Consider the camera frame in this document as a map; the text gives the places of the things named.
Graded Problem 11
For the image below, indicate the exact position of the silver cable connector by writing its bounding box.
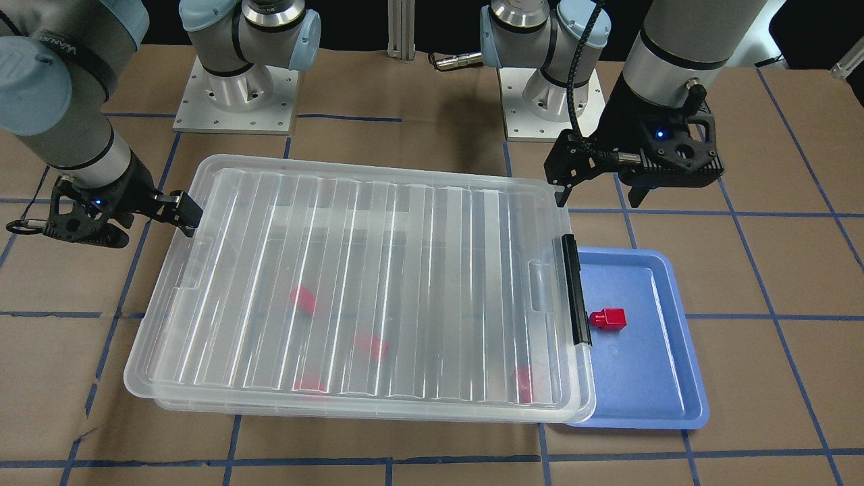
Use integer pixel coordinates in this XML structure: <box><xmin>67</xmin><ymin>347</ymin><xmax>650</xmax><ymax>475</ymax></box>
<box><xmin>428</xmin><ymin>52</ymin><xmax>483</xmax><ymax>73</ymax></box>

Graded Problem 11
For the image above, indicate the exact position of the red block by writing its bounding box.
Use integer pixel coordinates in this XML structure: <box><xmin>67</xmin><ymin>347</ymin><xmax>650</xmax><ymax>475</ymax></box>
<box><xmin>291</xmin><ymin>375</ymin><xmax>328</xmax><ymax>398</ymax></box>
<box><xmin>512</xmin><ymin>366</ymin><xmax>534</xmax><ymax>405</ymax></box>
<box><xmin>354</xmin><ymin>334</ymin><xmax>389</xmax><ymax>362</ymax></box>
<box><xmin>289</xmin><ymin>286</ymin><xmax>316</xmax><ymax>316</ymax></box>
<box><xmin>589</xmin><ymin>307</ymin><xmax>628</xmax><ymax>332</ymax></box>

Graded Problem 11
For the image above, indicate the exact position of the red block front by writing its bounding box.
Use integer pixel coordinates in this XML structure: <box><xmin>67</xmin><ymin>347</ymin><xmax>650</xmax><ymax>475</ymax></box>
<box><xmin>291</xmin><ymin>375</ymin><xmax>328</xmax><ymax>398</ymax></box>

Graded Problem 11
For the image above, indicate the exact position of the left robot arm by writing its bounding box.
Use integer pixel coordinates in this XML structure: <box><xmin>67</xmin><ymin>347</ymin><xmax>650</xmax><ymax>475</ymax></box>
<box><xmin>479</xmin><ymin>1</ymin><xmax>764</xmax><ymax>207</ymax></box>

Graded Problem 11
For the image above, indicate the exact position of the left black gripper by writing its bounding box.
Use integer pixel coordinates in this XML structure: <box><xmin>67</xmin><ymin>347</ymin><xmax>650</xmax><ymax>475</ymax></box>
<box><xmin>544</xmin><ymin>75</ymin><xmax>724</xmax><ymax>207</ymax></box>

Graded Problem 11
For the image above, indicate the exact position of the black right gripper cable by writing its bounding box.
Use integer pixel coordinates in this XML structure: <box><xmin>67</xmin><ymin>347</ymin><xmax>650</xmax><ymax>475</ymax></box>
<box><xmin>5</xmin><ymin>162</ymin><xmax>51</xmax><ymax>236</ymax></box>

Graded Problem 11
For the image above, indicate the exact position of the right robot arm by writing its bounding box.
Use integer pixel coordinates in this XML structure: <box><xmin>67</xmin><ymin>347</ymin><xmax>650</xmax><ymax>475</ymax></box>
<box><xmin>1</xmin><ymin>1</ymin><xmax>322</xmax><ymax>248</ymax></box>

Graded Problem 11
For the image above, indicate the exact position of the clear plastic storage box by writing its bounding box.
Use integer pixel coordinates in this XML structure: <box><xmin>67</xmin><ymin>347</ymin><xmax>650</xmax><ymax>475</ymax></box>
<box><xmin>152</xmin><ymin>209</ymin><xmax>597</xmax><ymax>425</ymax></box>

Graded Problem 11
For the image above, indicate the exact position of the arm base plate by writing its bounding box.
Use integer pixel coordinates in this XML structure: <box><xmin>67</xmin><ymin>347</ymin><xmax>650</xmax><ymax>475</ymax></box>
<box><xmin>173</xmin><ymin>59</ymin><xmax>300</xmax><ymax>135</ymax></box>
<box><xmin>497</xmin><ymin>68</ymin><xmax>605</xmax><ymax>142</ymax></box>

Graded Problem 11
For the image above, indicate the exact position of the black box latch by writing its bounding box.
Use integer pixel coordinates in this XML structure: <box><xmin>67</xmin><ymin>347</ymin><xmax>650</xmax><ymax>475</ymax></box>
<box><xmin>561</xmin><ymin>234</ymin><xmax>592</xmax><ymax>346</ymax></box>

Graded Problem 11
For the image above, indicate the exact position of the blue plastic tray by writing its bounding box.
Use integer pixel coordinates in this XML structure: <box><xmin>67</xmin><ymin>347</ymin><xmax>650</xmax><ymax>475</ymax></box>
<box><xmin>579</xmin><ymin>247</ymin><xmax>710</xmax><ymax>430</ymax></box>

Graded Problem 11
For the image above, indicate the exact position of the aluminium frame post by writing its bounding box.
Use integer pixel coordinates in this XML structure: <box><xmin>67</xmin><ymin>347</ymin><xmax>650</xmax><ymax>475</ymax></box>
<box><xmin>386</xmin><ymin>0</ymin><xmax>416</xmax><ymax>62</ymax></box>

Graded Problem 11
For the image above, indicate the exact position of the clear plastic box lid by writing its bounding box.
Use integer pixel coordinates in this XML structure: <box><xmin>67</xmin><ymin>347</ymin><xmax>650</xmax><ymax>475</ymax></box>
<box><xmin>124</xmin><ymin>155</ymin><xmax>585</xmax><ymax>412</ymax></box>

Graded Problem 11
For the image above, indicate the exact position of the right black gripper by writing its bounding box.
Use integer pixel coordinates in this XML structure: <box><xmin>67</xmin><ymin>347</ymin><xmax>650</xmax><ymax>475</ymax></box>
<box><xmin>44</xmin><ymin>153</ymin><xmax>203</xmax><ymax>248</ymax></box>

